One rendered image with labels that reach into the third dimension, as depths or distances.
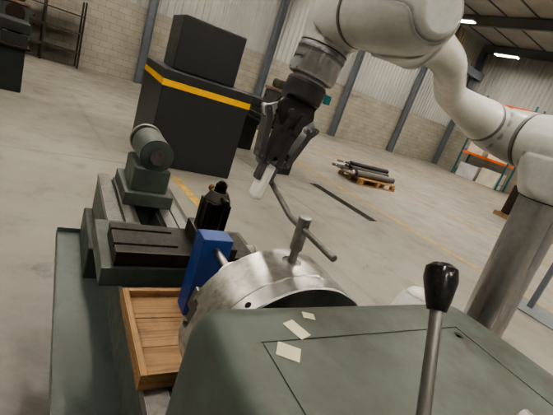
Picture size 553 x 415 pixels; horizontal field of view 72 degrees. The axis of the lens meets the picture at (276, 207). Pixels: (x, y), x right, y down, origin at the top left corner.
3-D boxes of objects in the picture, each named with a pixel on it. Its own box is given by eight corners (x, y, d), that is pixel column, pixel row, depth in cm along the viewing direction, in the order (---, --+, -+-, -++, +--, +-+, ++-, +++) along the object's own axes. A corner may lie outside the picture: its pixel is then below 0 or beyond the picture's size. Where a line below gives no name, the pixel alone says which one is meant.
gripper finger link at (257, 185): (272, 166, 71) (269, 165, 71) (257, 199, 73) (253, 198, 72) (266, 161, 74) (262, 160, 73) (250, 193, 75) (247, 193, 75)
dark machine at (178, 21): (229, 179, 563) (269, 44, 506) (144, 163, 503) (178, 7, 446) (199, 146, 711) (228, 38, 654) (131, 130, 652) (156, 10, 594)
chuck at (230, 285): (322, 400, 80) (374, 272, 70) (174, 436, 64) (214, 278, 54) (302, 368, 88) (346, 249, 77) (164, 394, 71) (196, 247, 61)
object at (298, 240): (295, 279, 66) (314, 220, 63) (284, 279, 65) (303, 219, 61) (290, 272, 68) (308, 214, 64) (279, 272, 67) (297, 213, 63)
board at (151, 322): (285, 371, 95) (290, 359, 94) (136, 391, 76) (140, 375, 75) (241, 299, 119) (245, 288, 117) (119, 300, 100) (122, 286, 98)
